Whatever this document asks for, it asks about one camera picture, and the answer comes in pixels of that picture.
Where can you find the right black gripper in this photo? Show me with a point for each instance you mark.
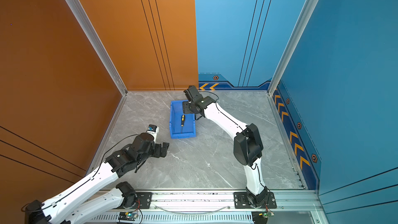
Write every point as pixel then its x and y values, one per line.
pixel 185 107

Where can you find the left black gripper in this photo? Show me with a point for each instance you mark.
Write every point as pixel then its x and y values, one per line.
pixel 159 152

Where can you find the yellow black screwdriver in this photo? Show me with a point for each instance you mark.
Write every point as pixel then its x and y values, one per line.
pixel 183 120

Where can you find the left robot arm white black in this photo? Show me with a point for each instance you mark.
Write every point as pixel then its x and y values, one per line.
pixel 75 206

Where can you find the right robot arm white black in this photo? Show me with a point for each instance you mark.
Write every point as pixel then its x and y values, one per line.
pixel 247 143

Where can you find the blue plastic bin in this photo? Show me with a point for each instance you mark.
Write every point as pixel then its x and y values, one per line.
pixel 176 131

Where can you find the green circuit board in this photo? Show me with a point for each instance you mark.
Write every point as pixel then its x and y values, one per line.
pixel 127 217

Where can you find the small right circuit board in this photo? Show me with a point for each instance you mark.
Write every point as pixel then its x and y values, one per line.
pixel 267 214

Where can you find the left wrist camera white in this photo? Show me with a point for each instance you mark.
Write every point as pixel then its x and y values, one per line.
pixel 153 130

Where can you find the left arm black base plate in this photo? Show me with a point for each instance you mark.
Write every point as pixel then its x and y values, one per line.
pixel 141 200

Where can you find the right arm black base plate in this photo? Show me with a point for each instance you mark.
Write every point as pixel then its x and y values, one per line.
pixel 248 200

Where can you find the aluminium front rail frame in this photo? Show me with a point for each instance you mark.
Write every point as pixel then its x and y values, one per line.
pixel 216 206

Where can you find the right aluminium corner post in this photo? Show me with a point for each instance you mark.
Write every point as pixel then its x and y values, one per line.
pixel 301 23

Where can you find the aluminium corner post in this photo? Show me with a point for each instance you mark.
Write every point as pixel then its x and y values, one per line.
pixel 301 23
pixel 86 25

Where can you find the left aluminium corner post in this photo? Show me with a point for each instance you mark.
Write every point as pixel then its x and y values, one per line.
pixel 86 25

